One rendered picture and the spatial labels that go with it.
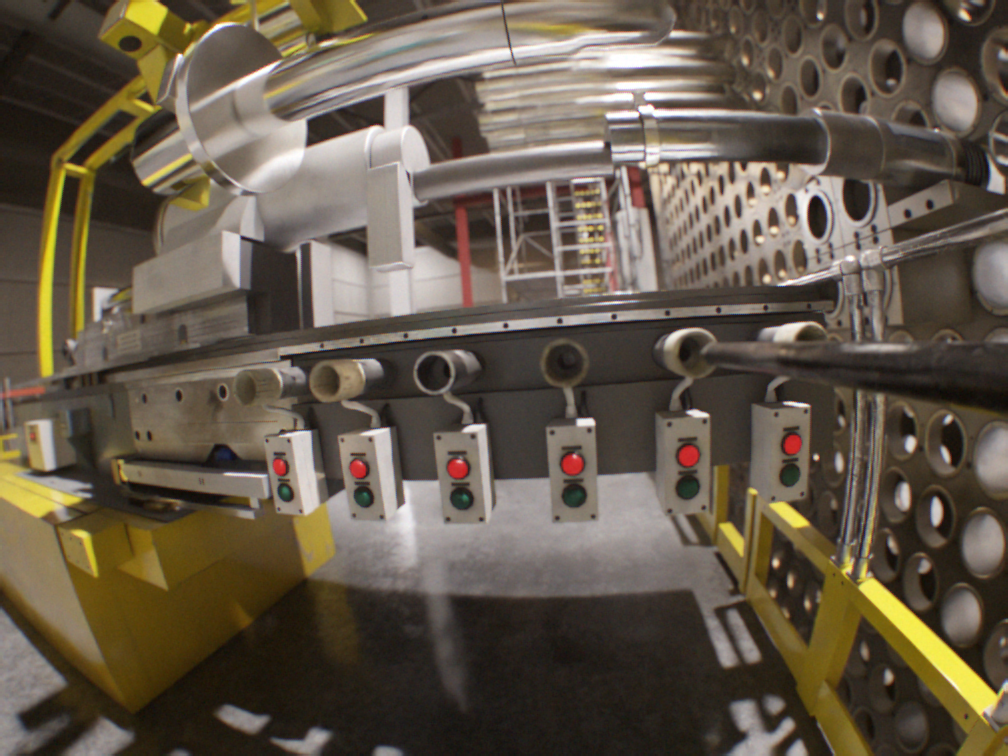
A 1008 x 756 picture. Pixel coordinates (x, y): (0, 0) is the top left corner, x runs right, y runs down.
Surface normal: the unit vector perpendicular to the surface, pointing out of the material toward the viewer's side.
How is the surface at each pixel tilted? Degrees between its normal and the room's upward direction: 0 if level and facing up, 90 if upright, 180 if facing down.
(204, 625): 90
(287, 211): 132
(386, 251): 90
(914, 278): 90
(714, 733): 0
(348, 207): 144
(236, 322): 90
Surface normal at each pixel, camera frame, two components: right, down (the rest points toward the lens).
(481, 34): -0.07, 0.71
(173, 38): 0.98, -0.07
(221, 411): -0.18, 0.07
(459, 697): -0.08, -0.99
